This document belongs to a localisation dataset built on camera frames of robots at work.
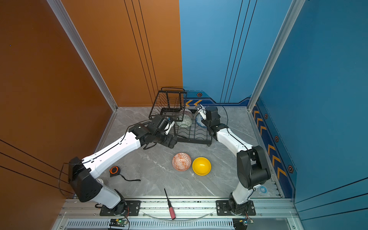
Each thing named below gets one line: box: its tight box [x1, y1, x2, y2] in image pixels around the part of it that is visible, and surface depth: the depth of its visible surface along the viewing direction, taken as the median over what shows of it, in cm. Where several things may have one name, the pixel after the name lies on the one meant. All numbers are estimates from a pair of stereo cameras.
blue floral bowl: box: [195, 113, 208, 129], surface depth 95 cm
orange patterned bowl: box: [172, 152, 192, 172], surface depth 90 cm
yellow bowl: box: [192, 156, 212, 176], surface depth 87 cm
